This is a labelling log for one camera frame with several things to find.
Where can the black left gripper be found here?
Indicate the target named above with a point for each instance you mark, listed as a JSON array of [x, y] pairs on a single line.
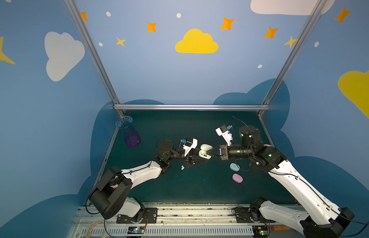
[[190, 158]]

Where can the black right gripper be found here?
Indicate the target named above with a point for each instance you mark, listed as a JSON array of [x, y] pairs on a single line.
[[223, 151]]

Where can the white earbud charging case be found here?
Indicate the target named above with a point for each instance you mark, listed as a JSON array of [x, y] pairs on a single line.
[[203, 152]]

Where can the light blue earbud case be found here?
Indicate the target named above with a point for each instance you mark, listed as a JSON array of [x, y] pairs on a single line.
[[234, 167]]

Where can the pink earbud charging case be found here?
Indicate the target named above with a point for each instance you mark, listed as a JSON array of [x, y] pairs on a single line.
[[237, 178]]

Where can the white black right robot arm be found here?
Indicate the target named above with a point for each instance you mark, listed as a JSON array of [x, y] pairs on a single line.
[[320, 218]]

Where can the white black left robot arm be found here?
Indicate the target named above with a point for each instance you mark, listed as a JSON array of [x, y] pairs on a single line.
[[110, 194]]

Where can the purple ribbed glass vase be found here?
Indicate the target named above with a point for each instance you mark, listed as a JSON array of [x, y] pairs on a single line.
[[130, 135]]

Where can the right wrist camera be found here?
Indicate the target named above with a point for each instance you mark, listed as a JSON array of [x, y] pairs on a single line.
[[224, 132]]

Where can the aluminium back frame rail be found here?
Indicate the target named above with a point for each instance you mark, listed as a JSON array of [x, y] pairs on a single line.
[[192, 107]]

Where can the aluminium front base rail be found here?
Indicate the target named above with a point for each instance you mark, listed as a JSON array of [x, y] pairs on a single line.
[[170, 221]]

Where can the aluminium right frame post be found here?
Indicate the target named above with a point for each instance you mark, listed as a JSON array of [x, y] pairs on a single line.
[[311, 22]]

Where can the aluminium frame post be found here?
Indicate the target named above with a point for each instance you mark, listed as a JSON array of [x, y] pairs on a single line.
[[81, 26], [311, 22]]

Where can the aluminium left frame post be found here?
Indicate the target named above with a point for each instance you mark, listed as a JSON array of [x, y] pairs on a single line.
[[81, 26]]

